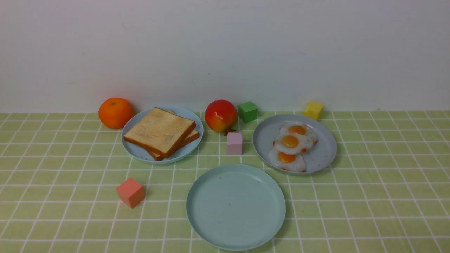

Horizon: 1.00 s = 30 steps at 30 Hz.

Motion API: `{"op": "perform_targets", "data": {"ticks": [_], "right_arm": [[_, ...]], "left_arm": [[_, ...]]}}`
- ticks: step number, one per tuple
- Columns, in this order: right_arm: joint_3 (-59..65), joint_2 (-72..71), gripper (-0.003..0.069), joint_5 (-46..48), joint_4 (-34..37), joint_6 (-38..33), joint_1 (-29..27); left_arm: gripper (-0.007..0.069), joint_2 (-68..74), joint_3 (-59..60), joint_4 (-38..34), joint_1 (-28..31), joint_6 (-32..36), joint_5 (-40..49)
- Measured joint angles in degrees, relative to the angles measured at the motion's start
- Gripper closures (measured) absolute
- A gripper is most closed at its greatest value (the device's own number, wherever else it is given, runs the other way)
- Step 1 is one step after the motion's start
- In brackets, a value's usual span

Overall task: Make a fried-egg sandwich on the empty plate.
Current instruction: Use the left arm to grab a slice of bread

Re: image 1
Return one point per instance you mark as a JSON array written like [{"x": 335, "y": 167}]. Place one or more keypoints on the toast slice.
[
  {"x": 134, "y": 136},
  {"x": 190, "y": 137}
]

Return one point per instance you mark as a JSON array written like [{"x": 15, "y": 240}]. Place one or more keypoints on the fried egg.
[
  {"x": 292, "y": 143},
  {"x": 287, "y": 162},
  {"x": 299, "y": 128}
]

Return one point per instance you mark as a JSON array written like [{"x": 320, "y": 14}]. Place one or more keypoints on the red yellow apple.
[{"x": 221, "y": 116}]

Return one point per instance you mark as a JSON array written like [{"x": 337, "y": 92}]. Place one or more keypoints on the pink cube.
[{"x": 234, "y": 143}]

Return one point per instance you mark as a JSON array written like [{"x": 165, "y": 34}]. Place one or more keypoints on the green cube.
[{"x": 247, "y": 111}]

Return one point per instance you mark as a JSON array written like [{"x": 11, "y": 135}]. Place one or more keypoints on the light blue bread plate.
[{"x": 180, "y": 154}]

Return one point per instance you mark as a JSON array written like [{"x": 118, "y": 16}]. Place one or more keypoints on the teal centre plate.
[{"x": 236, "y": 207}]

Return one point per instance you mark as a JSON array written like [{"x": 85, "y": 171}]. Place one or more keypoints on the yellow cube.
[{"x": 313, "y": 110}]

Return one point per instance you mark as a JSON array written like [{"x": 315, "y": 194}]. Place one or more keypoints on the grey blue egg plate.
[{"x": 317, "y": 158}]

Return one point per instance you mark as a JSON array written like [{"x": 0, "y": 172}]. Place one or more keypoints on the orange fruit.
[{"x": 114, "y": 113}]

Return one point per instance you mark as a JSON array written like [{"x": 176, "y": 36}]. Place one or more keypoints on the salmon red cube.
[{"x": 131, "y": 192}]

